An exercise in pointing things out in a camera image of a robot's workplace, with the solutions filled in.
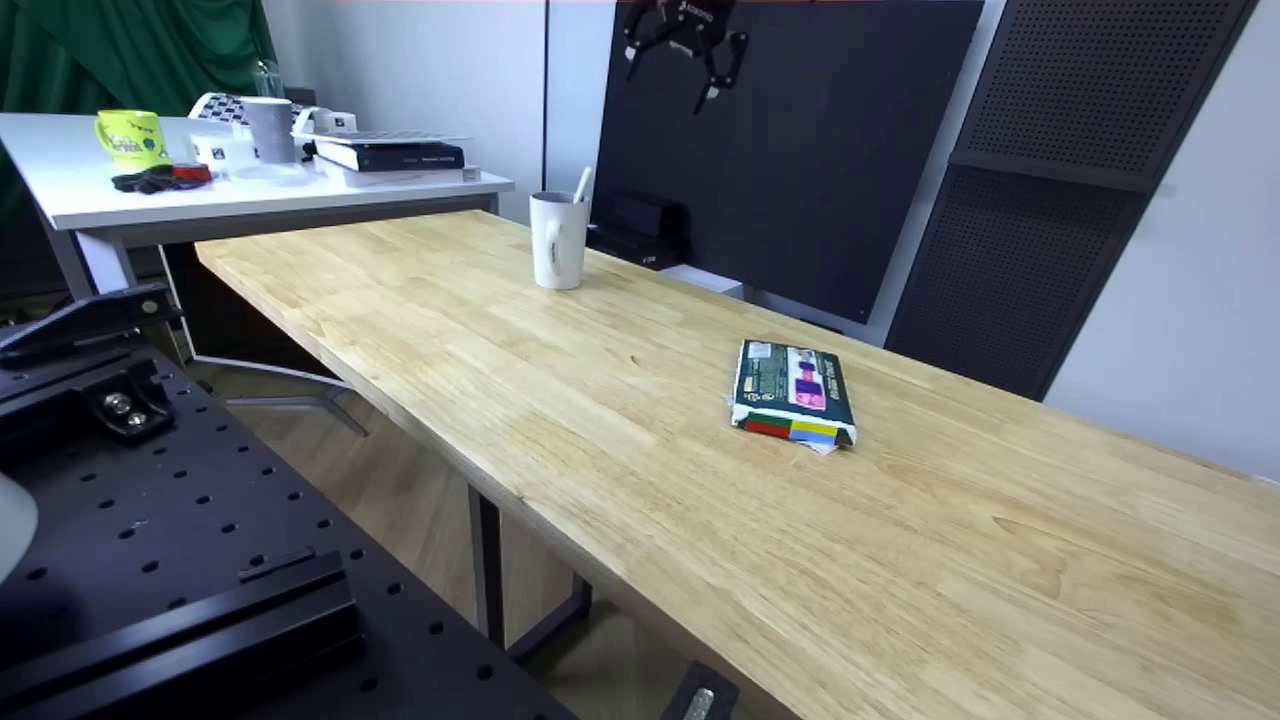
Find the white checkered house model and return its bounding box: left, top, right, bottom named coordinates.
left=183, top=86, right=262, bottom=172

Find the black mounting bracket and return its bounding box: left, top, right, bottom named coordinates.
left=80, top=377, right=179, bottom=448

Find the black metal rail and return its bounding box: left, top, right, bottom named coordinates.
left=0, top=546, right=368, bottom=720

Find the small white object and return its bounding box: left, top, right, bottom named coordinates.
left=289, top=105, right=365, bottom=144

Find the large black panel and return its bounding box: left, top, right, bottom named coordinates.
left=589, top=0, right=993, bottom=330

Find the white side desk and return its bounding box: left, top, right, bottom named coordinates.
left=0, top=109, right=515, bottom=302

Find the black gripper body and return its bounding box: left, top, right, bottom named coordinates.
left=635, top=0, right=737, bottom=60

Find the dark mesh cabinet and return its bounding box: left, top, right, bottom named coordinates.
left=879, top=0, right=1263, bottom=404

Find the green curtain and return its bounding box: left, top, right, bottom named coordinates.
left=0, top=0, right=281, bottom=119

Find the black and red tool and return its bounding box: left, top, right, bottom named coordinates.
left=110, top=158, right=218, bottom=199

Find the grey-white cup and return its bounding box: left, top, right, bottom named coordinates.
left=236, top=90, right=309, bottom=167

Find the black perforated breadboard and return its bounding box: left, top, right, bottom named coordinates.
left=0, top=349, right=582, bottom=720

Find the black hardcover book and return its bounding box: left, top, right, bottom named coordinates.
left=312, top=132, right=468, bottom=179

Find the green flat box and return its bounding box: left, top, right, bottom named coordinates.
left=726, top=336, right=863, bottom=461

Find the yellow-green mug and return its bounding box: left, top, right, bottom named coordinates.
left=93, top=105, right=176, bottom=176

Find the black clamp foot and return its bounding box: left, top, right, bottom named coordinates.
left=662, top=658, right=745, bottom=720

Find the white ceramic mug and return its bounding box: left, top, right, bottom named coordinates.
left=525, top=188, right=592, bottom=296

